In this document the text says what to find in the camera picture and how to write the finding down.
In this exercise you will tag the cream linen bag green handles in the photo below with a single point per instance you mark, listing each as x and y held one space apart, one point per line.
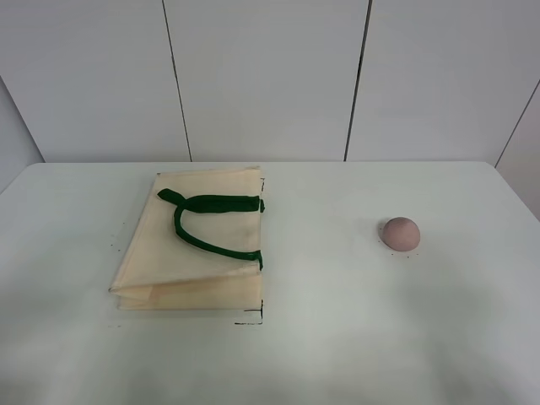
197 245

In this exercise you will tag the pink peach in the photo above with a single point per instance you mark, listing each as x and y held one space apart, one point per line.
401 234

